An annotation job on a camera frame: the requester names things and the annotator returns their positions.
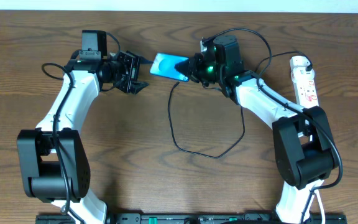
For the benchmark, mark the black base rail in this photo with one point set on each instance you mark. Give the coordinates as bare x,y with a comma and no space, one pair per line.
135,218

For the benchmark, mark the white power strip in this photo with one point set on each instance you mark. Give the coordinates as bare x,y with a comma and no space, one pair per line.
305,93

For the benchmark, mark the blue Galaxy smartphone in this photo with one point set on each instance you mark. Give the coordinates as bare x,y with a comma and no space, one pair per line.
164,65

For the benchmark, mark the white USB charger adapter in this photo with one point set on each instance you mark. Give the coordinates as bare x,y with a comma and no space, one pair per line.
301,69

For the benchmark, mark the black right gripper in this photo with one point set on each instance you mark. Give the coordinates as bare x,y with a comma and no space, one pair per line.
196,68

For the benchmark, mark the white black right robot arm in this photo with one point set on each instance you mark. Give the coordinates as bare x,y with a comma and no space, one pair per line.
305,153

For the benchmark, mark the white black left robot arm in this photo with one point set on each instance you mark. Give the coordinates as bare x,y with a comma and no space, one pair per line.
53,162

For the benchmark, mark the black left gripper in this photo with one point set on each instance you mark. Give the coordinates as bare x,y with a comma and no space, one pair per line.
128,71

